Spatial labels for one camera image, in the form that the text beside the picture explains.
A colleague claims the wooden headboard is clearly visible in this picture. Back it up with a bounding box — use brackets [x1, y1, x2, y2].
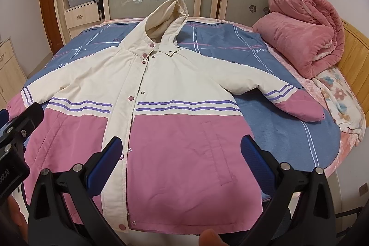
[338, 20, 369, 114]

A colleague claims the blue plaid bed sheet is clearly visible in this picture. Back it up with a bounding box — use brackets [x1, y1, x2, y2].
[23, 21, 340, 171]

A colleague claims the light wood side cabinet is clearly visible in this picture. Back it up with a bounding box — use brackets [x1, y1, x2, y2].
[0, 38, 27, 109]

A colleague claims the floral pillow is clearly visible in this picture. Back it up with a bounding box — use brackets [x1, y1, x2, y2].
[312, 67, 366, 144]

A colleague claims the person's left hand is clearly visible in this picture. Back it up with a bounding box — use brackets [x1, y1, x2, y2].
[8, 196, 28, 242]

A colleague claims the rolled pink quilt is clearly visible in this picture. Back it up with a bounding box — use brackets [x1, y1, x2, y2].
[253, 0, 345, 79]

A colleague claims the wall socket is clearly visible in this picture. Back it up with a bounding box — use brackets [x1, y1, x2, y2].
[358, 182, 368, 197]

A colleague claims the cream and pink hooded jacket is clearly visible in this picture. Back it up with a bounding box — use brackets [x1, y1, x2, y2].
[7, 0, 324, 234]

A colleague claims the person's right hand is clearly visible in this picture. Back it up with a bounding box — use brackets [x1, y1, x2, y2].
[198, 229, 228, 246]

